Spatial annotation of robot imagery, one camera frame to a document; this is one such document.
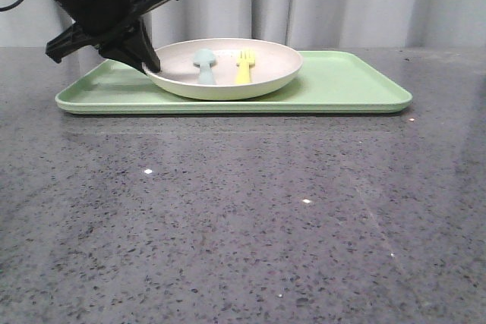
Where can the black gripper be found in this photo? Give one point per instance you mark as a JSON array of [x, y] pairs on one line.
[[115, 27]]

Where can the yellow plastic fork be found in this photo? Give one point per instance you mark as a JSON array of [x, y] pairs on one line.
[[245, 61]]

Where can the beige round plate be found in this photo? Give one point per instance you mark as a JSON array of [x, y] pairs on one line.
[[275, 66]]

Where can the light blue plastic spoon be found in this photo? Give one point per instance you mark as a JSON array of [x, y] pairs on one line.
[[205, 59]]

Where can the grey pleated curtain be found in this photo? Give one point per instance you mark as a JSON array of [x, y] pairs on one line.
[[310, 24]]

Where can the light green plastic tray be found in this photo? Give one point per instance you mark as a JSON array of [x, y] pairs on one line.
[[329, 82]]

